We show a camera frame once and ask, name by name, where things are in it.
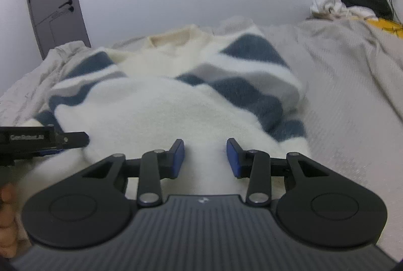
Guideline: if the person's left hand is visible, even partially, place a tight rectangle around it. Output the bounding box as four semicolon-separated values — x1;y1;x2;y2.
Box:
0;181;20;259

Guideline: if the grey dotted blanket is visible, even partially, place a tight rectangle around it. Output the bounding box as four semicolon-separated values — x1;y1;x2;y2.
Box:
214;17;403;259

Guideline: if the black door handle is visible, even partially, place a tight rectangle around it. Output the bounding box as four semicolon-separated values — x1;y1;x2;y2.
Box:
58;0;75;13

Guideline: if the black charger cable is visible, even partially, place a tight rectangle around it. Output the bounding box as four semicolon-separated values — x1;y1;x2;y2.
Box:
386;0;403;34

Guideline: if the cream blue-striped sweater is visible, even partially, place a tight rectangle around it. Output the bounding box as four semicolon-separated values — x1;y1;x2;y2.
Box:
14;24;312;246

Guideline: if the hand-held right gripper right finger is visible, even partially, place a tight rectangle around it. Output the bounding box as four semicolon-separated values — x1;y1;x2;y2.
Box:
226;138;329;206

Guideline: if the white crumpled cloth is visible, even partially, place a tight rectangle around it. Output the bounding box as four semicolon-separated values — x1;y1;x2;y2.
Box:
310;0;378;20

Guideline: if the yellow pillow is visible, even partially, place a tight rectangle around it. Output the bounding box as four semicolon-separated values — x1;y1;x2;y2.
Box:
356;17;403;38

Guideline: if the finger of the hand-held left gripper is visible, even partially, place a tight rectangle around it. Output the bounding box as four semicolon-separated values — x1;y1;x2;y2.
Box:
36;148;65;157
53;131;90;149

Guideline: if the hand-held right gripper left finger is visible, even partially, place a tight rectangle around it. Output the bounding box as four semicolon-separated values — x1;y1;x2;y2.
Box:
80;139;185;208

